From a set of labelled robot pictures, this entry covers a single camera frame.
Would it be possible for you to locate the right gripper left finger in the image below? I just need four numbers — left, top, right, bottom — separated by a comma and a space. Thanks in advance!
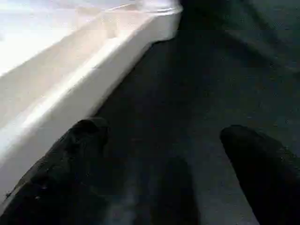
0, 117, 111, 225

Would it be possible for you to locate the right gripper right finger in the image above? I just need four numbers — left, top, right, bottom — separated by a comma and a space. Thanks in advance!
220, 125, 300, 225

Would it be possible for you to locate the white plastic table top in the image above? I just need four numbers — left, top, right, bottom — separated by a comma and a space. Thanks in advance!
0, 0, 184, 204

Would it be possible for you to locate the white plastic upturned table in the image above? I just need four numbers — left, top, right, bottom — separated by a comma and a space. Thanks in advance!
4, 0, 300, 225

